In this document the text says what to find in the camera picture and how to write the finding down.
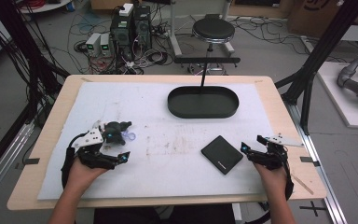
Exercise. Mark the dark tape piece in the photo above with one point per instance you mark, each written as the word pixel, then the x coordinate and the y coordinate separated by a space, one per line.
pixel 308 159
pixel 31 161

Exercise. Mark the grey power supply unit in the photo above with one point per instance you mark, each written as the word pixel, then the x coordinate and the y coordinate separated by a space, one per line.
pixel 93 43
pixel 105 45

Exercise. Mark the white metal frame leg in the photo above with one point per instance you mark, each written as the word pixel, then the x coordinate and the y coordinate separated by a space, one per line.
pixel 175 37

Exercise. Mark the black stand with oval tray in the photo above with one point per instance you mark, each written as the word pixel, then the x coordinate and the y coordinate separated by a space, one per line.
pixel 202 102

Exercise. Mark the black flat wallet case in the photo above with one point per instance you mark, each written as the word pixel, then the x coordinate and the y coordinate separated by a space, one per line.
pixel 222 155

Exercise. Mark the thin wooden stick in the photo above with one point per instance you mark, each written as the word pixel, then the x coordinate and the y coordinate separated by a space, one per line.
pixel 303 184

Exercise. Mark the black computer tower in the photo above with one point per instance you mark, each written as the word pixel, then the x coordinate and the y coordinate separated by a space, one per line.
pixel 121 35
pixel 143 26

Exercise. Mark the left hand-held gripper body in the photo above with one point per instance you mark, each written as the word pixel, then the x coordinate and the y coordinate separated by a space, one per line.
pixel 88 139

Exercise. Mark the person's dark lap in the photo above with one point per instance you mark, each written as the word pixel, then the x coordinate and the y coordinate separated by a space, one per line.
pixel 164 215

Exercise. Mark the cardboard box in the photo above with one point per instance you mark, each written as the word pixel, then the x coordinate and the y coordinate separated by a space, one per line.
pixel 323 15

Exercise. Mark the black metal frame post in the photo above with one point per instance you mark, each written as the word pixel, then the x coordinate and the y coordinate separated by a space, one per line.
pixel 317 59

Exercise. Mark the white floor board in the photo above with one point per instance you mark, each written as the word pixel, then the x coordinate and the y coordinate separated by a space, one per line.
pixel 338 99

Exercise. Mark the person's left hand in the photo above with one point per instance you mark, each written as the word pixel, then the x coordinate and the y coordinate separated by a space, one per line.
pixel 82 175

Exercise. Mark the white box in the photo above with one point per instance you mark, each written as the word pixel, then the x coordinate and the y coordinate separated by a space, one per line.
pixel 126 9

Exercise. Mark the person's right hand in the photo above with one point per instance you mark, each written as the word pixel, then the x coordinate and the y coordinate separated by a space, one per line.
pixel 271 180

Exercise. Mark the dark rounded object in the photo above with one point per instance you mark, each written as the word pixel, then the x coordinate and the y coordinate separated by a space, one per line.
pixel 118 127

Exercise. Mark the white table mat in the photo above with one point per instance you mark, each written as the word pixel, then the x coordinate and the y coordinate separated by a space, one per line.
pixel 174 174

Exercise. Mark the black round stool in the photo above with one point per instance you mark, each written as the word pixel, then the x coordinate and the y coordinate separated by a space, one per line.
pixel 213 31

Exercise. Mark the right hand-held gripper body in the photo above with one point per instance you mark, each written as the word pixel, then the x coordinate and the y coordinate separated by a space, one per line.
pixel 275 154

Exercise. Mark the aluminium rail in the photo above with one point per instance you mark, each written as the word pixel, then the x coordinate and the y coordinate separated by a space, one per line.
pixel 317 168
pixel 3 161

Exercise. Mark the clear plastic loop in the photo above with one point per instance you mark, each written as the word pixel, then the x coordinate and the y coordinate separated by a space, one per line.
pixel 129 136

